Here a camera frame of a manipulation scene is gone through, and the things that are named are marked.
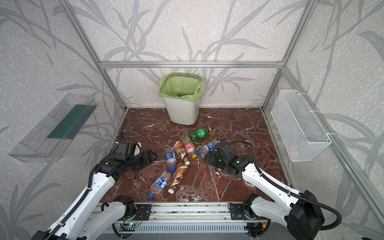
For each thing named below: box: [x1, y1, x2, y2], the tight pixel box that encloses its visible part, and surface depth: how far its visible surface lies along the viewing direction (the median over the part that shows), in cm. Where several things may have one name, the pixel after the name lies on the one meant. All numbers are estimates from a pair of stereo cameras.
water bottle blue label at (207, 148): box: [196, 140, 221, 156], surface depth 96 cm
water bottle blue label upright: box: [165, 146, 177, 173], surface depth 90 cm
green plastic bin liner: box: [158, 72, 205, 102], surface depth 102 cm
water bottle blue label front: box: [147, 171, 172, 200], surface depth 82 cm
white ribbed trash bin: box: [163, 98, 200, 126], surface depth 98 cm
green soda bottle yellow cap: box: [189, 127, 212, 142], surface depth 101 cm
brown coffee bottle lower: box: [167, 163, 188, 195], surface depth 83 cm
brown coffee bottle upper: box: [173, 140, 191, 166], surface depth 93 cm
